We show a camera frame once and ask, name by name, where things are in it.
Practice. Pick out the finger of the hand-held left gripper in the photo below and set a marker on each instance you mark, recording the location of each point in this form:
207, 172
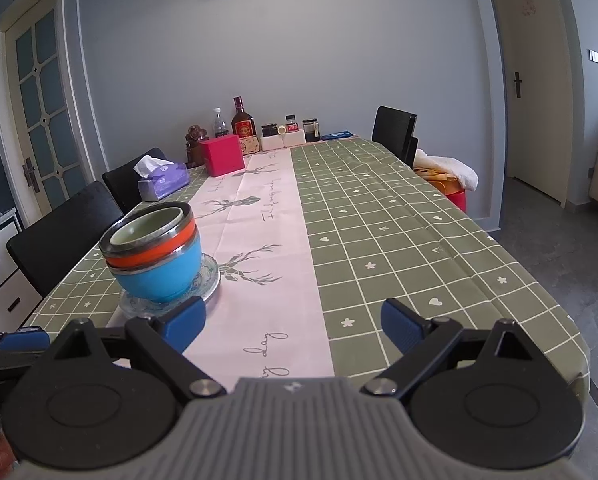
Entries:
24, 341

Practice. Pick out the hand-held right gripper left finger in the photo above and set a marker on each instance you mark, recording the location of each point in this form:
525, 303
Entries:
184, 322

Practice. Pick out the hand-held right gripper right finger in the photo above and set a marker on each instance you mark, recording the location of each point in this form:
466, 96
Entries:
404, 325

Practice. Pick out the blue steel-lined bowl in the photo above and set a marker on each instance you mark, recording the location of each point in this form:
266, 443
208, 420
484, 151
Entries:
169, 275

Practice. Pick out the pink-flowered glass plate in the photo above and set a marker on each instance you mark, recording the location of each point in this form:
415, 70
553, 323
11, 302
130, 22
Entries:
210, 280

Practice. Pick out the orange steel-lined bowl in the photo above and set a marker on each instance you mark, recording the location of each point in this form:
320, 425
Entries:
154, 258

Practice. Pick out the pale green ceramic bowl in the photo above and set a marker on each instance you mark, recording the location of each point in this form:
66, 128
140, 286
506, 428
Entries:
144, 227

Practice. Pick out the green checked tablecloth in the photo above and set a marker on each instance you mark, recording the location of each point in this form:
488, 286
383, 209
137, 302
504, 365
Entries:
404, 240

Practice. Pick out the pink deer-print table runner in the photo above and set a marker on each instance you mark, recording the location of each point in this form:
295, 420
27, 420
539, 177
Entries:
274, 270

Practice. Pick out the black chair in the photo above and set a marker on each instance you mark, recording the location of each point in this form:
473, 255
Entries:
59, 240
121, 185
391, 130

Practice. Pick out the red stool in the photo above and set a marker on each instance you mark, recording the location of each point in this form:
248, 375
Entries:
458, 202

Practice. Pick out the purple tissue pack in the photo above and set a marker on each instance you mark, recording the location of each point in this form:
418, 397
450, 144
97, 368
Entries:
164, 182

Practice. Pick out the orange stool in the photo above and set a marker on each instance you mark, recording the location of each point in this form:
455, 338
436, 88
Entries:
436, 182

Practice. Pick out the white cloth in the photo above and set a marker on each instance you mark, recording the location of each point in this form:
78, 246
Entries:
454, 170

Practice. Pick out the pink box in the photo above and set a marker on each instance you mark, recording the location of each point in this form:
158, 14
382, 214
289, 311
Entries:
221, 157

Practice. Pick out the brown figurine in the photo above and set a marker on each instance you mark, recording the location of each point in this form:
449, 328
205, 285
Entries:
195, 145

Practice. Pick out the cream patterned box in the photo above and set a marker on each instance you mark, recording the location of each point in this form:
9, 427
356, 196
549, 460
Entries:
250, 145

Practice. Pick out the clear water bottle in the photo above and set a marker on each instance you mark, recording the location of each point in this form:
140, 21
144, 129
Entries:
220, 125

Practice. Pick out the blue packet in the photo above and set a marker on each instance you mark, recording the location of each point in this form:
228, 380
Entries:
336, 135

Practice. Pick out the white container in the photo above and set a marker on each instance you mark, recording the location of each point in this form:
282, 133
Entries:
279, 143

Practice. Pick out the brown liquor bottle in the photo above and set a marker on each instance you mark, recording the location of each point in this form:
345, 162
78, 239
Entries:
243, 122

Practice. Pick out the tall dark glass jar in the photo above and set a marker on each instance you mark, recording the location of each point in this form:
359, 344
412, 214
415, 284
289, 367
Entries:
311, 131

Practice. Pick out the small red-label bottle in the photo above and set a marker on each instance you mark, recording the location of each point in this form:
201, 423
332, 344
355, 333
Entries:
292, 125

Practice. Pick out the glass-paned door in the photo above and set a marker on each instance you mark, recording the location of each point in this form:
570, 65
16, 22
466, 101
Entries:
46, 110

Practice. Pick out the cream door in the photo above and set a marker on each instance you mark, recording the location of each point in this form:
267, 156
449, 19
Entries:
534, 110

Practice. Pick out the pink door sticker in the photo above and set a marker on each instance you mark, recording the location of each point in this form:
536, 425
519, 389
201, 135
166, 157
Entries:
530, 5

